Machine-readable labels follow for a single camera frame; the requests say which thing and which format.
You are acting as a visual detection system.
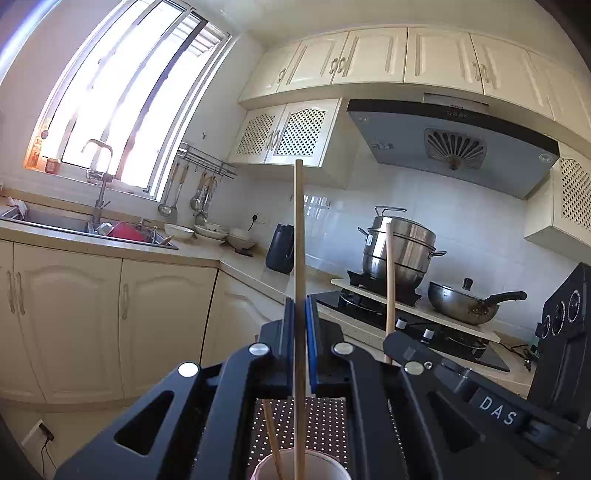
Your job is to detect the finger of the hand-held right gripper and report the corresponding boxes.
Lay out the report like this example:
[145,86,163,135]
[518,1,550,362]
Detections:
[382,331,476,393]

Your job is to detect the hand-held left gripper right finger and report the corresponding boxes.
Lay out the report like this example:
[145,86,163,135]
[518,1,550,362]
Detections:
[304,296,548,480]

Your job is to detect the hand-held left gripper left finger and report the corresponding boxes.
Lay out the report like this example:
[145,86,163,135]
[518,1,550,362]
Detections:
[54,296,297,480]

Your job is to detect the light wooden chopstick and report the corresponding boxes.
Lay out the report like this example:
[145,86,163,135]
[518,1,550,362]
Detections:
[384,222,398,365]
[254,335,285,480]
[294,159,308,480]

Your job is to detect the pink cup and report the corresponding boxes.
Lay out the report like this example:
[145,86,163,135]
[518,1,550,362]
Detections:
[251,449,352,480]

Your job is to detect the beige stove cover board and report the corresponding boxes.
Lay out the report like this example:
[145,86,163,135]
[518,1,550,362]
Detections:
[331,277,502,343]

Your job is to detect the black gas stove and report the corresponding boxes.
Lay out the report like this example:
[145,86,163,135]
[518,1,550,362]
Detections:
[307,270,512,373]

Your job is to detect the cream under-stove cabinet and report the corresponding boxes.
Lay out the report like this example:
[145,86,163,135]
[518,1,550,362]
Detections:
[198,269,296,371]

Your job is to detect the brown polka dot tablecloth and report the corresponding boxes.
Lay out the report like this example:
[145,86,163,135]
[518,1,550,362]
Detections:
[249,396,352,468]

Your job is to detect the black electric kettle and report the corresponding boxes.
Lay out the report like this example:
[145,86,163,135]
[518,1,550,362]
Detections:
[265,224,296,276]

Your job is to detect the stainless steel steamer pot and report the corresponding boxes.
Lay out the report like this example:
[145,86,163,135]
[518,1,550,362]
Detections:
[356,206,448,290]

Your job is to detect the stacked white bowls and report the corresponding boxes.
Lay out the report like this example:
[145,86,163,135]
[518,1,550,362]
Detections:
[228,228,259,253]

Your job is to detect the cream lattice side cabinet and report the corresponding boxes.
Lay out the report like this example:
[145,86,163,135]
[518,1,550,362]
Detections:
[523,142,591,262]

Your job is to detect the hanging metal kitchen tools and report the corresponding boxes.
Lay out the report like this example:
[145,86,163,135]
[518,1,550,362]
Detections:
[191,171,219,226]

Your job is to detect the hanging metal ladle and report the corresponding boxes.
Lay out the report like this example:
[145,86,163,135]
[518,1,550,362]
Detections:
[168,165,182,217]
[158,164,173,217]

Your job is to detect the red plastic basin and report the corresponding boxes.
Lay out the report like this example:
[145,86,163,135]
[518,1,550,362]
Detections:
[108,221,147,243]

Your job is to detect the cream lattice door cabinet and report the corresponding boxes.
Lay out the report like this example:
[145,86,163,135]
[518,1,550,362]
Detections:
[228,97,357,191]

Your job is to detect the grey range hood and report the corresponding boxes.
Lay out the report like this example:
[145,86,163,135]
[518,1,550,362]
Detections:
[346,92,562,200]

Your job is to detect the cream under-sink cabinet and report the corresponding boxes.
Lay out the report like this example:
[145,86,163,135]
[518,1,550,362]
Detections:
[0,239,221,405]

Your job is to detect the metal sink faucet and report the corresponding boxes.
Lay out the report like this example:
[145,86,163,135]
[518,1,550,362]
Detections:
[81,138,115,228]

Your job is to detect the stainless steel sink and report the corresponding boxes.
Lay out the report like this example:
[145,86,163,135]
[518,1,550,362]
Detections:
[0,207,179,251]

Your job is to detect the sliding kitchen window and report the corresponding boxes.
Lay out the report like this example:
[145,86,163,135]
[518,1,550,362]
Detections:
[34,0,232,200]

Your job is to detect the crumpled dish cloth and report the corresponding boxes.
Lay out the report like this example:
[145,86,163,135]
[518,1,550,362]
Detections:
[4,196,29,219]

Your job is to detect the orange bottle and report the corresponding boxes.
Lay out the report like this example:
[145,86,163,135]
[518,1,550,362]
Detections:
[25,137,45,170]

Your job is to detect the steel wok with black handle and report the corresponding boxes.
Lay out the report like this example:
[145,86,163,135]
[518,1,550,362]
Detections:
[427,277,528,325]

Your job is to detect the metal wall utensil rack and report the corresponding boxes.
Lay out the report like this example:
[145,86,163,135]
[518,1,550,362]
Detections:
[177,143,239,182]

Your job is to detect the low wall outlet with cable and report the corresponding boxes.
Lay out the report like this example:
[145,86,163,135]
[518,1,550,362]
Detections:
[20,418,57,477]

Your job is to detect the cream upper wall cabinets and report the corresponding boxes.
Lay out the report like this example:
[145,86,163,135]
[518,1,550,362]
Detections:
[237,26,591,136]

